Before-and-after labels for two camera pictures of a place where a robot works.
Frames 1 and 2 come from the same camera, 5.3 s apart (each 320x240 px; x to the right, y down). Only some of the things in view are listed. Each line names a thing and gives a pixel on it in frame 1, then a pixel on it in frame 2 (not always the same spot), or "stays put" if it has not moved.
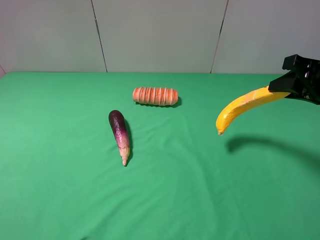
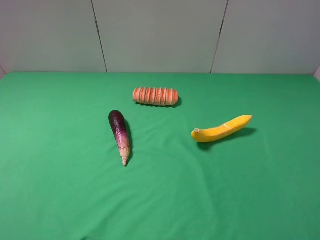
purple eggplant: x=118 y=124 stays put
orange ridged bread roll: x=156 y=96 stays put
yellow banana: x=231 y=108 -> x=207 y=135
